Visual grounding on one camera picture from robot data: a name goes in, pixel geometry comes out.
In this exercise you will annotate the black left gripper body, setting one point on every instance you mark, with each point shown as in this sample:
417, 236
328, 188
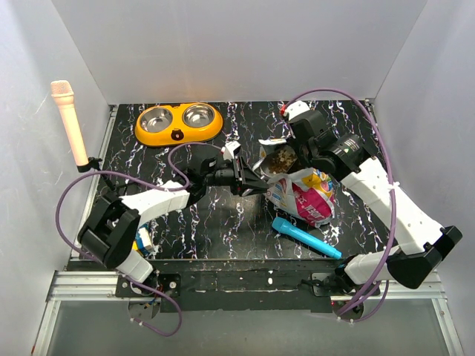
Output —
232, 176

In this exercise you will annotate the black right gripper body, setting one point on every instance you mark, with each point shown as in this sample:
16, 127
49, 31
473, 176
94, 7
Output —
307, 158

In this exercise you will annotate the pet food bag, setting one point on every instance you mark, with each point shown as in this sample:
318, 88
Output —
304, 193

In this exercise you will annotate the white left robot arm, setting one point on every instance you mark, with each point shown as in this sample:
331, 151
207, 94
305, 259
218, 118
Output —
110, 230

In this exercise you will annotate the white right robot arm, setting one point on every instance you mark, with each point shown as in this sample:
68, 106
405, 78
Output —
421, 243

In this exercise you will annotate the orange double pet bowl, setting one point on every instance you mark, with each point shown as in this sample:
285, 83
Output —
169, 125

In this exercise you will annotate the blue toy microphone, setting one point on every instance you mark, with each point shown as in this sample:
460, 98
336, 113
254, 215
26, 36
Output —
285, 227

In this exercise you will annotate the blue white toy brick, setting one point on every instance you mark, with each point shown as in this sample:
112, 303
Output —
143, 242

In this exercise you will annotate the black microphone stand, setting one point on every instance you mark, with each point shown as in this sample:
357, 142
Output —
94, 164

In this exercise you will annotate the pink toy microphone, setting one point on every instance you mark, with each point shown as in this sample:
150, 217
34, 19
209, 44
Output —
63, 95

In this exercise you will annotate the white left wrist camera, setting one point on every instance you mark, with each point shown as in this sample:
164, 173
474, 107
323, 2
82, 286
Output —
230, 150

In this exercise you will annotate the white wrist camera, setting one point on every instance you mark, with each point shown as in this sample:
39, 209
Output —
230, 150
293, 110

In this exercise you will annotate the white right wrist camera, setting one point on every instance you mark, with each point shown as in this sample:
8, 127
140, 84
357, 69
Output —
293, 110

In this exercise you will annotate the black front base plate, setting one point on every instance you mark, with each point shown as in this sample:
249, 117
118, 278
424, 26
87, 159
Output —
240, 285

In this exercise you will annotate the aluminium front rail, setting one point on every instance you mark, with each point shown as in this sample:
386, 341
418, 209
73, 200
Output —
69, 286

